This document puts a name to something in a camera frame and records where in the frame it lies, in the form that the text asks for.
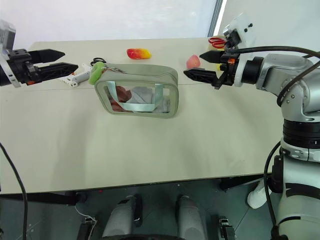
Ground green plastic toy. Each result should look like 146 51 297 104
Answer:
87 62 106 86

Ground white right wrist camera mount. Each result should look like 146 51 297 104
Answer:
222 13 258 88

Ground red yellow toy mango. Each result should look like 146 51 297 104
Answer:
126 47 153 61

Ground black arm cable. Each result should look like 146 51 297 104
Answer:
263 140 285 240
0 141 29 240

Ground pink toy peach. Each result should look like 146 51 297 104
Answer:
185 54 202 70

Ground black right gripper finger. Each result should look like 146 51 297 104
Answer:
198 50 225 64
183 69 219 88

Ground black table frame bar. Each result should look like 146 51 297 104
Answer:
0 190 88 207

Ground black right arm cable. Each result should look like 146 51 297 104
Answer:
263 140 285 240

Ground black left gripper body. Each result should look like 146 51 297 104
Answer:
6 48 43 86

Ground sage green clear pouch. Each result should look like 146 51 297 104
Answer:
94 62 179 119

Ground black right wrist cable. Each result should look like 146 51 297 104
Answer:
232 45 320 108

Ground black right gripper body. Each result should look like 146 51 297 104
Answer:
213 49 238 91

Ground grey rounded shape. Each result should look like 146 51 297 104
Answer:
175 194 209 240
101 194 143 239

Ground red handled scissors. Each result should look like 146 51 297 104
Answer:
207 36 227 49

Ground thin white cord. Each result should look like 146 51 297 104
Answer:
74 206 99 224

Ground black floor bracket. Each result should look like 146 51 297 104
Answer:
76 216 98 240
217 215 237 240

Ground white rounded plastic object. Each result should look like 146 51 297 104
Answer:
247 180 267 210

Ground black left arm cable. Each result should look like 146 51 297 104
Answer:
0 141 29 240

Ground black handled scissors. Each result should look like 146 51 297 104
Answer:
90 57 106 67

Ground light grey-blue cloth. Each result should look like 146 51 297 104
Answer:
129 85 171 114

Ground dark red cloth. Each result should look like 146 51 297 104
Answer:
109 85 133 111

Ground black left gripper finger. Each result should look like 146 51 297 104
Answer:
29 48 67 65
36 62 79 82

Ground grey window frame post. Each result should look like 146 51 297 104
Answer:
206 0 228 39

